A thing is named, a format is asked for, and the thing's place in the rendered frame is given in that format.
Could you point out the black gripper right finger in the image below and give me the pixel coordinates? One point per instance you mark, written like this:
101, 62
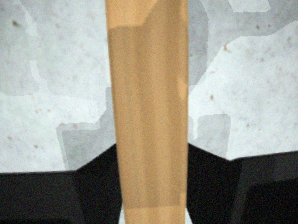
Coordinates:
217, 187

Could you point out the light brown wooden board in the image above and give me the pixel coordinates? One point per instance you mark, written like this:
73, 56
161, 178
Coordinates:
148, 45

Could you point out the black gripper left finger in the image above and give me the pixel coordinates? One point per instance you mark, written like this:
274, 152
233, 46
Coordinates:
90, 194

